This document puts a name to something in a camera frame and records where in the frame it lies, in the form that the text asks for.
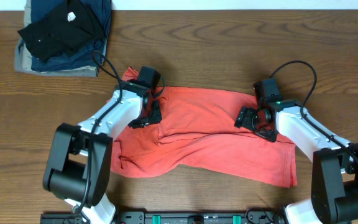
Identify red printed t-shirt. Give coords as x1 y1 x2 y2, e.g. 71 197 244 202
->
107 66 298 189

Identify black folded garment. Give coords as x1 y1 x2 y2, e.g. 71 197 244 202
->
18 0 107 62

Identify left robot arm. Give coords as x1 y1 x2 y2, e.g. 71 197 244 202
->
40 80 157 223

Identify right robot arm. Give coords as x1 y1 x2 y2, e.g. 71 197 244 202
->
234 100 358 223

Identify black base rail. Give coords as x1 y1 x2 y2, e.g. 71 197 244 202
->
40 209 287 224

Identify grey folded trousers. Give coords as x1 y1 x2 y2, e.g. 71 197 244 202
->
13 37 108 78

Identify navy blue folded garment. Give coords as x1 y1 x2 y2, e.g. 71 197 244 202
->
30 0 112 72

